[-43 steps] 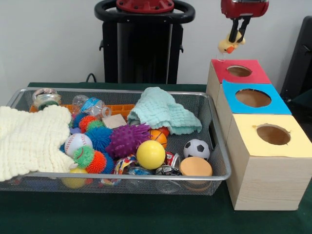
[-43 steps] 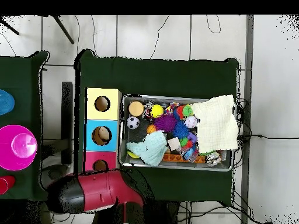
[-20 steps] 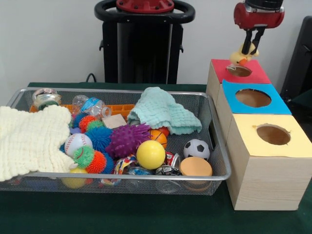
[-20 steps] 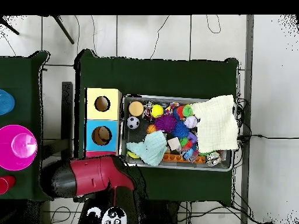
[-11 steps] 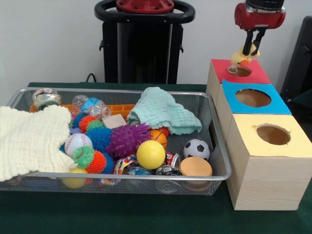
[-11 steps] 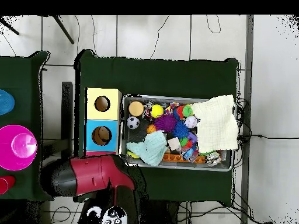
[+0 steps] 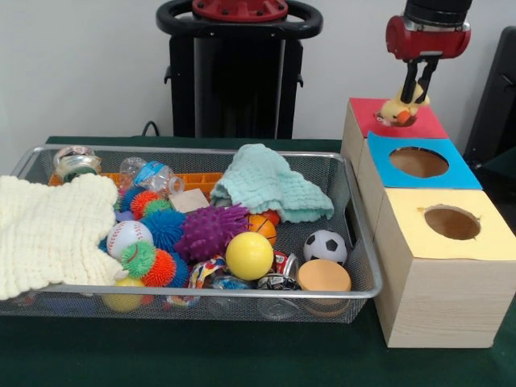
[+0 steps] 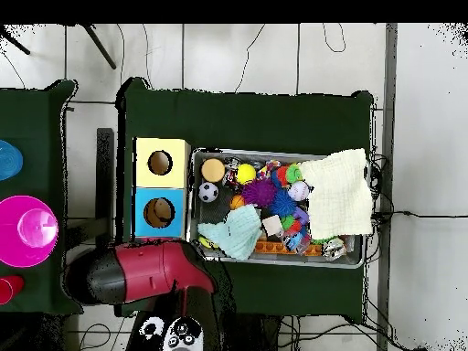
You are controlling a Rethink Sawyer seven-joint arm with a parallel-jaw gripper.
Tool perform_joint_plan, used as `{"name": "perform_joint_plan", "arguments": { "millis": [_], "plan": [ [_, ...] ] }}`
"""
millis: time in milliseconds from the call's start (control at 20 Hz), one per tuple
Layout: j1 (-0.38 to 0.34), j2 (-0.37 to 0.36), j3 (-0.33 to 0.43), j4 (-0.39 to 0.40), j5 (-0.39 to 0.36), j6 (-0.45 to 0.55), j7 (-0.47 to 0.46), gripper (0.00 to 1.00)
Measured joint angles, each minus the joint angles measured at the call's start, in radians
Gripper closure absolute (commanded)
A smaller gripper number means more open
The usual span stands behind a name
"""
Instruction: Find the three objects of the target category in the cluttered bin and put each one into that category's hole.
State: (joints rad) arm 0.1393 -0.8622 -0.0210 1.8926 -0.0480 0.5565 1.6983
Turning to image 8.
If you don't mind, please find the blue round disc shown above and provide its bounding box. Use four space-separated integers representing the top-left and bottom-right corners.
0 139 24 182

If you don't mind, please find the black tripod leg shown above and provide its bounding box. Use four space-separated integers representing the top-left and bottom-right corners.
0 28 31 56
81 24 117 70

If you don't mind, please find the small baseball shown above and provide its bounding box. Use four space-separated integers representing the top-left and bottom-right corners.
287 180 312 202

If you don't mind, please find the cream knitted cloth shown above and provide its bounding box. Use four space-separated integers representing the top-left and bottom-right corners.
297 147 375 242

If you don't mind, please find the smooth yellow ball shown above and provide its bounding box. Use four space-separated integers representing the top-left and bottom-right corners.
234 163 258 186

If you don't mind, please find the small soccer ball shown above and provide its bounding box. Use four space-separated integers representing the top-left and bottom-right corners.
197 181 219 203

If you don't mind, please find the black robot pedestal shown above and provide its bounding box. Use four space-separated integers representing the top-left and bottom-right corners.
218 314 282 351

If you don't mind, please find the round container with orange lid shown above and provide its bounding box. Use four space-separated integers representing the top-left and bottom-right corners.
200 157 227 184

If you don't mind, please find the dark green table cloth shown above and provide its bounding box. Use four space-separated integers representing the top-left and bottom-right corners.
0 79 85 315
114 76 376 324

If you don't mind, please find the wooden box with three holes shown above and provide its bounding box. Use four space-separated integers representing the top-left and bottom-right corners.
131 136 192 242

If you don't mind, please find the mint green knitted cloth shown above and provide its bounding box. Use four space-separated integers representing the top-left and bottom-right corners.
197 203 263 261

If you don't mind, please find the shallow metal mesh bin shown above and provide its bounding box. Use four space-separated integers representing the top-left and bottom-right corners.
186 146 372 270

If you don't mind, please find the red plastic cup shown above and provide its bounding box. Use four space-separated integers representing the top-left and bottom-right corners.
0 274 26 305

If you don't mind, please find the black panel stand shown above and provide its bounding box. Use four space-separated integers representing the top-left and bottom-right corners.
95 127 115 250

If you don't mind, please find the blue spiky ball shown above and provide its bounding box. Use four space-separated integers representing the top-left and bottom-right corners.
269 187 299 218

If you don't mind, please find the purple spiky ball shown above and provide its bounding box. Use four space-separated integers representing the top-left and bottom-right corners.
241 177 278 208

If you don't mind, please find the magenta plastic bowl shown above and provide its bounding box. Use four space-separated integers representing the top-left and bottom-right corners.
0 194 59 269

